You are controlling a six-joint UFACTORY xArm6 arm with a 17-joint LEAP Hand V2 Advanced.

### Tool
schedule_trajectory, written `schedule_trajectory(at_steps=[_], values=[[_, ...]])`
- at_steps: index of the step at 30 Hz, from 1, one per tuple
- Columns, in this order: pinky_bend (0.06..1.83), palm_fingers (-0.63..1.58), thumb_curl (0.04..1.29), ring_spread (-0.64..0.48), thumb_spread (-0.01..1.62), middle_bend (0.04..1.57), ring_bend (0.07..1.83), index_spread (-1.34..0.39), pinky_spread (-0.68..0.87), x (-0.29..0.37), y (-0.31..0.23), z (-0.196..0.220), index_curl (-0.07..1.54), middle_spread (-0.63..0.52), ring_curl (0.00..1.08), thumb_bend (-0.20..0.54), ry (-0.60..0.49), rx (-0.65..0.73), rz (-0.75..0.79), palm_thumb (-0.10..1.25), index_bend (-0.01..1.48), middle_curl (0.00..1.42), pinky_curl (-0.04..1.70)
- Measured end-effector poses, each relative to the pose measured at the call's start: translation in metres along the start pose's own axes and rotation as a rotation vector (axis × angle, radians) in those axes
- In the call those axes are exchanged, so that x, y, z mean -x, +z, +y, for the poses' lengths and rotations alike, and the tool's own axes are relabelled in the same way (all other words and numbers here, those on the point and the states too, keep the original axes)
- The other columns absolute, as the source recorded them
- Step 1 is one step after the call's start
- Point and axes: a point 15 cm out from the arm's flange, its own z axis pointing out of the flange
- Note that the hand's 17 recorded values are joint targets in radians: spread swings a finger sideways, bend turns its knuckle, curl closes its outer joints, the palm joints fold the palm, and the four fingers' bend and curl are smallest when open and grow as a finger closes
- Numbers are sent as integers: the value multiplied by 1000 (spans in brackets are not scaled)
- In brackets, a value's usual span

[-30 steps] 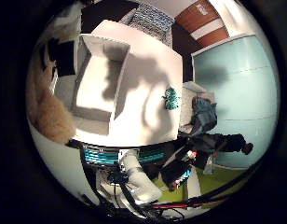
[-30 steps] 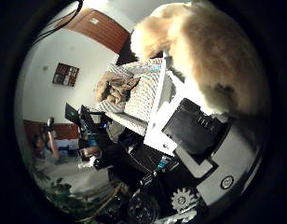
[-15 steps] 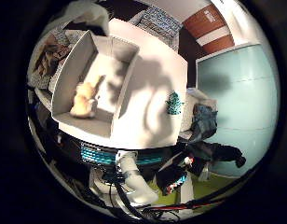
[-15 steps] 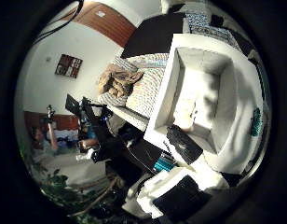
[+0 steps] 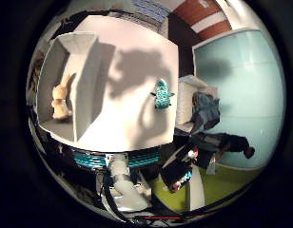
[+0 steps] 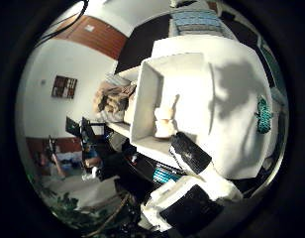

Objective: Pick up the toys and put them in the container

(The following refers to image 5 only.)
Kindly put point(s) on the black and teal bag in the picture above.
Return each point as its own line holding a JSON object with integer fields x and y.
{"x": 176, "y": 174}

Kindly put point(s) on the tan teddy bear plush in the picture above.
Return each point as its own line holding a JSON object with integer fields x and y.
{"x": 60, "y": 103}

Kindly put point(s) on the white post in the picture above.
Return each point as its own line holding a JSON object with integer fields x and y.
{"x": 194, "y": 193}

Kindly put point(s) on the seated person in dark clothes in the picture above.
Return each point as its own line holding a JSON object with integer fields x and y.
{"x": 206, "y": 110}

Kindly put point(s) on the blue patterned cloth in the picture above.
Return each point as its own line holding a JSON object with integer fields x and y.
{"x": 151, "y": 9}

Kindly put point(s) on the teal knitted plush toy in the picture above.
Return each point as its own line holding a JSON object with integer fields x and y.
{"x": 162, "y": 94}

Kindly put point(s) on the white open container box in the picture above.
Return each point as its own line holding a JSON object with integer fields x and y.
{"x": 86, "y": 95}

